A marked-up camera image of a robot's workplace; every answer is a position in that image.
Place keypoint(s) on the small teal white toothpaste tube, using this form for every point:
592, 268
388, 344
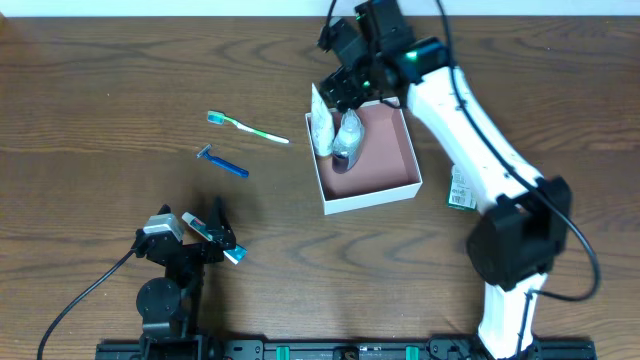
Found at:
235, 255

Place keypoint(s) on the green white soap box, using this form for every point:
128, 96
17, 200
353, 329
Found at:
460, 194

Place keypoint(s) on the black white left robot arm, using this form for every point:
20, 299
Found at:
169, 305

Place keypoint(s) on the white squeeze tube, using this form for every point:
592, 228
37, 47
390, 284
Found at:
322, 125

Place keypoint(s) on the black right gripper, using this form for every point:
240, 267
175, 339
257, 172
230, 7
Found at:
343, 88

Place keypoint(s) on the green white toothbrush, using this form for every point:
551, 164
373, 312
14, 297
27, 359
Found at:
220, 118

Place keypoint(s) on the clear bottle dark blue cap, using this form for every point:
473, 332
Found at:
348, 142

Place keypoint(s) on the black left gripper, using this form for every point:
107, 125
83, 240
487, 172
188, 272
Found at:
187, 251

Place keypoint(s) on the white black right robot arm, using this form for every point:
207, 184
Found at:
523, 224

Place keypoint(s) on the white cardboard box pink interior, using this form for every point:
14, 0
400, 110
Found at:
386, 171

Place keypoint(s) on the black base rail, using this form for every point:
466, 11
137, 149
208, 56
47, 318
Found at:
206, 348

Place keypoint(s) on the blue disposable razor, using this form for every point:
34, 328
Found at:
234, 169

